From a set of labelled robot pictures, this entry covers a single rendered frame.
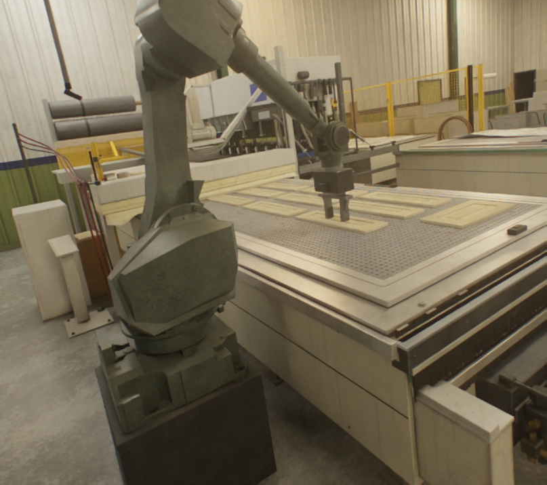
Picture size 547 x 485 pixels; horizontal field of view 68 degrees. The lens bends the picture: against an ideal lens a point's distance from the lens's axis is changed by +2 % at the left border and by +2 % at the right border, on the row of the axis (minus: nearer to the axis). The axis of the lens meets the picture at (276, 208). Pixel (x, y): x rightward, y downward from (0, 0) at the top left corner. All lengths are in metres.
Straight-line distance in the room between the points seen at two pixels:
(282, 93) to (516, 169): 3.96
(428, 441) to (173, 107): 1.67
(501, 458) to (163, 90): 1.84
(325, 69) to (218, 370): 5.33
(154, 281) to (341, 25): 10.42
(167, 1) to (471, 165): 4.83
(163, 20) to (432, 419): 1.64
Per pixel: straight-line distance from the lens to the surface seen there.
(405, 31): 13.37
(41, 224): 4.30
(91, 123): 7.50
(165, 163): 1.94
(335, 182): 2.38
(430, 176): 6.26
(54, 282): 4.42
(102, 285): 4.68
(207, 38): 1.74
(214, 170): 4.27
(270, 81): 2.11
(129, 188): 4.00
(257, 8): 10.08
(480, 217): 2.42
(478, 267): 1.86
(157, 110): 1.96
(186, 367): 1.74
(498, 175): 5.74
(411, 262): 1.85
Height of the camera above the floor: 1.55
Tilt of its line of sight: 12 degrees down
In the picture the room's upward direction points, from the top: 8 degrees counter-clockwise
